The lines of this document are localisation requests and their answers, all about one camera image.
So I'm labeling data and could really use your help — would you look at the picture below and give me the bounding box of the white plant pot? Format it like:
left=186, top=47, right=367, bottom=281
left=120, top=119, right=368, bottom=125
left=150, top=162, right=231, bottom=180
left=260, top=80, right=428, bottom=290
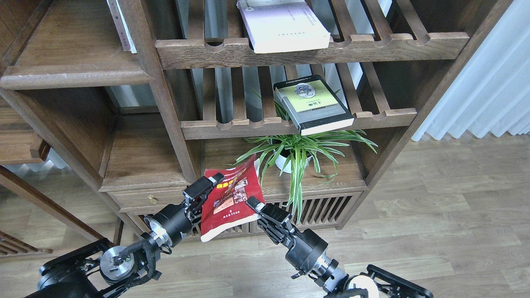
left=275, top=150, right=313, bottom=174

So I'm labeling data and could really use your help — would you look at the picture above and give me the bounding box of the dark wooden bookshelf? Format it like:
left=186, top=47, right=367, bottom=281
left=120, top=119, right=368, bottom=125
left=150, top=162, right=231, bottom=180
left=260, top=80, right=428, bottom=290
left=1, top=0, right=512, bottom=233

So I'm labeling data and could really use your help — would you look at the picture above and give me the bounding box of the red paperback book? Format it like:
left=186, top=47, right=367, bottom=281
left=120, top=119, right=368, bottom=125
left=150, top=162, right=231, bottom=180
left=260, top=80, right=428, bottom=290
left=200, top=154, right=264, bottom=242

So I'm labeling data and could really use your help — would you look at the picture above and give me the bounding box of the black and green book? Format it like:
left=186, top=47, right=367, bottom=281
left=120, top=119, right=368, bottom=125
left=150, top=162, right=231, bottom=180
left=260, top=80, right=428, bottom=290
left=273, top=74, right=354, bottom=136

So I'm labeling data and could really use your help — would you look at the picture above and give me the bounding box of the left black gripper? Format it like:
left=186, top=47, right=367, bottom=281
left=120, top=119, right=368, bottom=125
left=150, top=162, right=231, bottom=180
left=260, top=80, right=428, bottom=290
left=144, top=172, right=224, bottom=248

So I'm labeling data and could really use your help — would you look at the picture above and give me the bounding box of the white and lilac book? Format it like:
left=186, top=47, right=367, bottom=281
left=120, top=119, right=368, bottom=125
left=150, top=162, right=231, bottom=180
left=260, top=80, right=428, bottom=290
left=237, top=0, right=330, bottom=53

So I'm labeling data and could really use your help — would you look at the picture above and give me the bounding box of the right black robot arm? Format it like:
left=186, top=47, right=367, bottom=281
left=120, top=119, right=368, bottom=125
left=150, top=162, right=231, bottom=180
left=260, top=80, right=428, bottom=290
left=246, top=197, right=433, bottom=298

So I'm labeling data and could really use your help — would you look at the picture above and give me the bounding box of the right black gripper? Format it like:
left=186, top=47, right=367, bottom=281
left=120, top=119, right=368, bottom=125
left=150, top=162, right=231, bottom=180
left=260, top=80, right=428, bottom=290
left=246, top=196, right=330, bottom=276

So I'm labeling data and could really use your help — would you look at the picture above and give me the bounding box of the white curtain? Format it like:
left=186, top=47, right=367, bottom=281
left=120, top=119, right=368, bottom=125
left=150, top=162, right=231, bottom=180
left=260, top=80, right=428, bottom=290
left=412, top=0, right=530, bottom=141

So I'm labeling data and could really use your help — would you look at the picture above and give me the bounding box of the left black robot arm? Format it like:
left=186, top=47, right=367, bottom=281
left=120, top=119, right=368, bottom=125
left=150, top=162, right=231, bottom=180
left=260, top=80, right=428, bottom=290
left=30, top=173, right=224, bottom=298

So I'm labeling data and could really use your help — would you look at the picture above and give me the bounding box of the brass drawer knob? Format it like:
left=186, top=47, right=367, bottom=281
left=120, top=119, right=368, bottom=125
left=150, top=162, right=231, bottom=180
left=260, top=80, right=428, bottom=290
left=148, top=195, right=158, bottom=205

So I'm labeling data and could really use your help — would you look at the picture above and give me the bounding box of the upright white book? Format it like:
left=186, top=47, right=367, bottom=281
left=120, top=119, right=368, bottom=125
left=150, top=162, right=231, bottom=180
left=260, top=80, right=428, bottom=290
left=107, top=0, right=137, bottom=53

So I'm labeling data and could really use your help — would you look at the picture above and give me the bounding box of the green spider plant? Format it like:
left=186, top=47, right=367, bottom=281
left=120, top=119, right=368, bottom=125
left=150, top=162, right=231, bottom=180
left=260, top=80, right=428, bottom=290
left=226, top=89, right=378, bottom=224

